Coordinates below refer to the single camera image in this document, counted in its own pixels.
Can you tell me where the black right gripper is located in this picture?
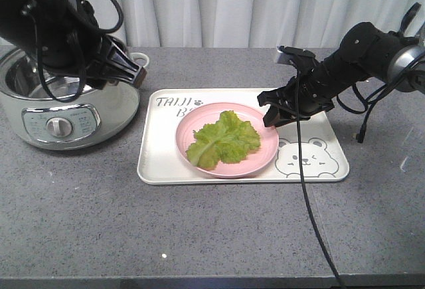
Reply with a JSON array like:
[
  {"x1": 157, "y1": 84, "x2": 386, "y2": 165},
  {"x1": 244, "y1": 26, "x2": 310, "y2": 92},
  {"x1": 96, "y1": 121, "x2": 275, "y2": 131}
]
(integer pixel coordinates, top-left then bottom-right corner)
[{"x1": 257, "y1": 69, "x2": 335, "y2": 128}]

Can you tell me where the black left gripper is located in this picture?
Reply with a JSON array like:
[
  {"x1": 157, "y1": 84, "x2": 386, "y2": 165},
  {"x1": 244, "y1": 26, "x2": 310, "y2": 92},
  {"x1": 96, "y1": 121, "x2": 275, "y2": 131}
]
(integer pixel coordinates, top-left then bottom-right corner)
[{"x1": 39, "y1": 26, "x2": 146, "y2": 89}]

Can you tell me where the green lettuce leaf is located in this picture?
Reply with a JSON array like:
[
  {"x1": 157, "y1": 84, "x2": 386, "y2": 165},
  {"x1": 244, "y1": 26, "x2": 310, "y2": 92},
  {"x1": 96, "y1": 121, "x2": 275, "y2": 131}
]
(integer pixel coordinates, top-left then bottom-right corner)
[{"x1": 186, "y1": 110, "x2": 261, "y2": 170}]

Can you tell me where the pink round plate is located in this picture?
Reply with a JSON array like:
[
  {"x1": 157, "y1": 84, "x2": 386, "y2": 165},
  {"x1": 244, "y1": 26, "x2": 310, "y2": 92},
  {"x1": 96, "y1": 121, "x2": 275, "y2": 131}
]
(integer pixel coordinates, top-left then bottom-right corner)
[{"x1": 175, "y1": 102, "x2": 279, "y2": 179}]

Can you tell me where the white bear serving tray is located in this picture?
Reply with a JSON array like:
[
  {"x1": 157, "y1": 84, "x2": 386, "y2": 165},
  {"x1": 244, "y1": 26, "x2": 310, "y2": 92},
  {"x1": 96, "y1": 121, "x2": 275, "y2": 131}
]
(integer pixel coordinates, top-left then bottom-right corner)
[{"x1": 137, "y1": 88, "x2": 349, "y2": 185}]

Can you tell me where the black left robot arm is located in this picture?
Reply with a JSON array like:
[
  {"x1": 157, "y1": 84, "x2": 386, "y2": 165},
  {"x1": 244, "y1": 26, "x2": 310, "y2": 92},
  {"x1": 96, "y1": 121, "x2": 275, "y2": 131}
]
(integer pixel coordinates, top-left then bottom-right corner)
[{"x1": 1, "y1": 0, "x2": 146, "y2": 88}]

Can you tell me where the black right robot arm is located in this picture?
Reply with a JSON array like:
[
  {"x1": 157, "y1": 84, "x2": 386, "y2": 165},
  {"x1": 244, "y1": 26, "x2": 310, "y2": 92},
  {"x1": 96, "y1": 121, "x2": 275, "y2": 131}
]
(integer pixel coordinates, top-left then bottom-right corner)
[{"x1": 258, "y1": 22, "x2": 424, "y2": 127}]

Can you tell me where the green electric cooking pot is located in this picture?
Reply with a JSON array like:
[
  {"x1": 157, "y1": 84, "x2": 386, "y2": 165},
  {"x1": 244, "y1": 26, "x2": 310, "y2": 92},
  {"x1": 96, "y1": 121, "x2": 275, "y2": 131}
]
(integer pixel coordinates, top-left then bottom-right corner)
[{"x1": 1, "y1": 48, "x2": 140, "y2": 150}]

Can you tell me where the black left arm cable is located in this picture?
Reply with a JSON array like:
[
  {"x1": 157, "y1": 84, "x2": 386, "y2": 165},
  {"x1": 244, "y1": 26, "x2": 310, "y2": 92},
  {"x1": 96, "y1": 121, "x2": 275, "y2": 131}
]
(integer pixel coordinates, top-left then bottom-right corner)
[{"x1": 19, "y1": 0, "x2": 125, "y2": 104}]

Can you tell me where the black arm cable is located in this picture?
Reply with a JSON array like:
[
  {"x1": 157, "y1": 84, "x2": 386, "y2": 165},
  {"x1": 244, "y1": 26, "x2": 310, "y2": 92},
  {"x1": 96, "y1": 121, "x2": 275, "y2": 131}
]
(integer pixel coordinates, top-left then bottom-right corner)
[
  {"x1": 292, "y1": 1, "x2": 425, "y2": 289},
  {"x1": 19, "y1": 0, "x2": 125, "y2": 104}
]

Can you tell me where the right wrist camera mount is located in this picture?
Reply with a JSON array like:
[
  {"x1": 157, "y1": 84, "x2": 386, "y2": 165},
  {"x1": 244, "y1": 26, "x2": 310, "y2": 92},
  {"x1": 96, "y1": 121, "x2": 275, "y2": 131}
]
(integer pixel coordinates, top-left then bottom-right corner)
[{"x1": 275, "y1": 46, "x2": 317, "y2": 67}]

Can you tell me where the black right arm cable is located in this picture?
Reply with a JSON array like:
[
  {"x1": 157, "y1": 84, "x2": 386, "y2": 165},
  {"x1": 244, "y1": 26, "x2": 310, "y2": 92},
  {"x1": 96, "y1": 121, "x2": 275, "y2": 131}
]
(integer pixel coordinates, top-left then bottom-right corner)
[{"x1": 292, "y1": 1, "x2": 425, "y2": 289}]

